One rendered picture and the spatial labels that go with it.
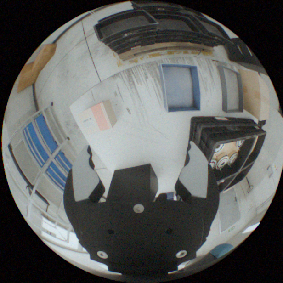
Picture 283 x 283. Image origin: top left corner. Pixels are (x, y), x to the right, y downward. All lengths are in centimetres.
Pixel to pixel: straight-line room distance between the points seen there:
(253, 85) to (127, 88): 75
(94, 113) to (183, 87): 40
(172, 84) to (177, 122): 19
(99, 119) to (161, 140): 33
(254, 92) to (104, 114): 85
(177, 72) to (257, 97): 54
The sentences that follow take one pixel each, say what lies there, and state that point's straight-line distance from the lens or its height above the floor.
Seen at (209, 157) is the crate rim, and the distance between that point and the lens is 34.
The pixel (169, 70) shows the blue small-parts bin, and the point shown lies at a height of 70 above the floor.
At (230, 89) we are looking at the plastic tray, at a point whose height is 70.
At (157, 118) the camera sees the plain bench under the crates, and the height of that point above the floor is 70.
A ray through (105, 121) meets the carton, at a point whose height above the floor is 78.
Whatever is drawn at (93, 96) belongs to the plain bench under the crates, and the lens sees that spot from 50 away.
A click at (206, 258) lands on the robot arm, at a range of 24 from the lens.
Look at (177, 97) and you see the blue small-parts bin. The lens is 44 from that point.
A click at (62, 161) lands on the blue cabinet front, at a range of 185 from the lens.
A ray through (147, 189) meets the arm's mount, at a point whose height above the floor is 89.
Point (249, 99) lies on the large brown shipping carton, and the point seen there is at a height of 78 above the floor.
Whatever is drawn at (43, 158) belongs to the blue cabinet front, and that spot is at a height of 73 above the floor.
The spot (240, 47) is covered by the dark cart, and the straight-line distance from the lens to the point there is 175.
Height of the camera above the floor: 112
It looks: 55 degrees down
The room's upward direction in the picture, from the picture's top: 175 degrees counter-clockwise
